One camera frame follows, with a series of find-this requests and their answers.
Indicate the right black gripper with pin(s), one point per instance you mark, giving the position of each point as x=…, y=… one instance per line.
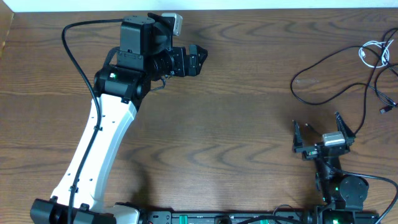
x=310, y=152

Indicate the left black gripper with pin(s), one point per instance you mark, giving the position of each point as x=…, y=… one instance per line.
x=184, y=67

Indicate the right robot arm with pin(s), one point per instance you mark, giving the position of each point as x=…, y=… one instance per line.
x=343, y=194

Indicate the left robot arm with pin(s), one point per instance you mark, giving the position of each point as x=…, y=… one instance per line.
x=145, y=54

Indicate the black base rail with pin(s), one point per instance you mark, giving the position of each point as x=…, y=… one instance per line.
x=281, y=214

